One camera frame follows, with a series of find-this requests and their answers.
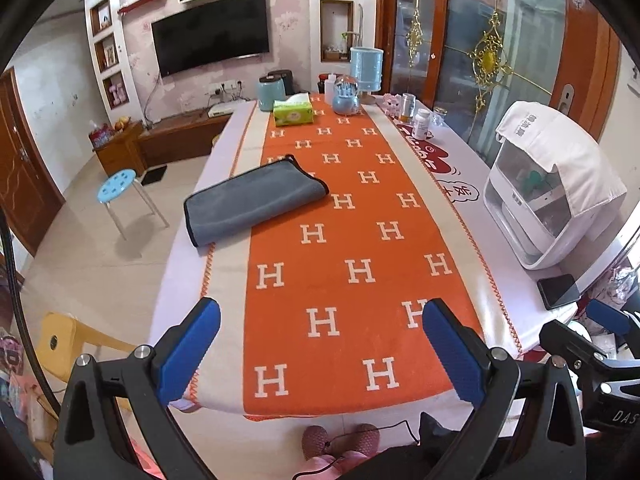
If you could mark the black floor mat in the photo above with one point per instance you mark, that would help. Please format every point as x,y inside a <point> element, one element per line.
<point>154,175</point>

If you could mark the white set-top box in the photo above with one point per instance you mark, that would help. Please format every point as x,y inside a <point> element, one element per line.
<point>225,109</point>

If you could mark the orange patterned blanket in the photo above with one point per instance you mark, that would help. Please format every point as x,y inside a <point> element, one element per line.
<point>345,260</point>

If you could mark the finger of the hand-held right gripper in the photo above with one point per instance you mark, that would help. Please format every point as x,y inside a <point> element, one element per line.
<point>607,316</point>
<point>570,342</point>

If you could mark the white countertop appliance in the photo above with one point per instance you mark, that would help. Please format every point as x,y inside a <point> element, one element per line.
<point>520,210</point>

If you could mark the grey towel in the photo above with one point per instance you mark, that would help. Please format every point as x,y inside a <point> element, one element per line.
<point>250,200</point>

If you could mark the white medicine bottle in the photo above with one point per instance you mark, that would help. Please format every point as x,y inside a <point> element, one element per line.
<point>422,125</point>

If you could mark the white cloth cover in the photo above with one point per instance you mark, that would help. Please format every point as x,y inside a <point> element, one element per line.
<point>565,145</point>

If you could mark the amber medicine bottle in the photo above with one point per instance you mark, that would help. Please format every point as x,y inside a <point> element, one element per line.
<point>408,107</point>

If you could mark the black smartphone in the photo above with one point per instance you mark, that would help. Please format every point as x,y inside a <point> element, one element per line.
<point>559,291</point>

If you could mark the low wooden television bench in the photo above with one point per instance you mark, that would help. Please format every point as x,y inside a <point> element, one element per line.
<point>180,132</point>

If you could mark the red wall shelf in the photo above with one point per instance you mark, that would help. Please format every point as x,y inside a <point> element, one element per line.
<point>142,2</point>

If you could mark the blue round toothpick holder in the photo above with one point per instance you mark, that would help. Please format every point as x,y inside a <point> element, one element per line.
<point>346,97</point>

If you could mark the pink small figurine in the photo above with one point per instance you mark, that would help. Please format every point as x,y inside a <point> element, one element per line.
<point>392,106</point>

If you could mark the light blue cylinder container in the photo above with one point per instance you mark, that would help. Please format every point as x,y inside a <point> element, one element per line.
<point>366,70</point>

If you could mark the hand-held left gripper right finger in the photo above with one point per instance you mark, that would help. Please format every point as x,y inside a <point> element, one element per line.
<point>452,355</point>

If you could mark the small wooden cabinet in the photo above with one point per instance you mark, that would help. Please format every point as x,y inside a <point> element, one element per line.
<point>120,152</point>

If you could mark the black flat television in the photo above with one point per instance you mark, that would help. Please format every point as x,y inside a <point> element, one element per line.
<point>210,32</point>

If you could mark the green tissue box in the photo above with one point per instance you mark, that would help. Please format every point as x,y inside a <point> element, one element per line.
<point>292,112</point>

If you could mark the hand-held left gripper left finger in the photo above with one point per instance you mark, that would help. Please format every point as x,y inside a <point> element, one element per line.
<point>192,347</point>

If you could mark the teal kettle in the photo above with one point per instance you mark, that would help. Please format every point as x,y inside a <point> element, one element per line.
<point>271,94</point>

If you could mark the pink slipper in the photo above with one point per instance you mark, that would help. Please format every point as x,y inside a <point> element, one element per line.
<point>366,439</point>
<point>316,442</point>

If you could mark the red snack box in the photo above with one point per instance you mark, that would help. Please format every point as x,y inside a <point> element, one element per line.
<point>100,137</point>

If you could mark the blue round stool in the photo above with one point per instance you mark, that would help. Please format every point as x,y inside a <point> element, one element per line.
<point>116,186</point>

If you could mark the glass door with gold ornaments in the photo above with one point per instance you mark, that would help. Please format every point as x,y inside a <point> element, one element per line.
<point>450,35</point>

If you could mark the small glass jar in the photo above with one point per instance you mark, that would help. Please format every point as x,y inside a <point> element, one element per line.
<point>440,117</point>

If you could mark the yellow wooden stool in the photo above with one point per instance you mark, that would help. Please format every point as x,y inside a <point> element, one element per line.
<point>70,340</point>

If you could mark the white squeeze bottle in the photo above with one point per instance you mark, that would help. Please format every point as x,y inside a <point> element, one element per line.
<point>329,91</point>

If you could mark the white printed tablecloth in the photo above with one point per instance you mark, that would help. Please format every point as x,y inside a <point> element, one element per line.
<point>465,180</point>

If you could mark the brown wooden door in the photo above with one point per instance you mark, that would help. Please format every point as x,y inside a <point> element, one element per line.
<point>22,170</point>

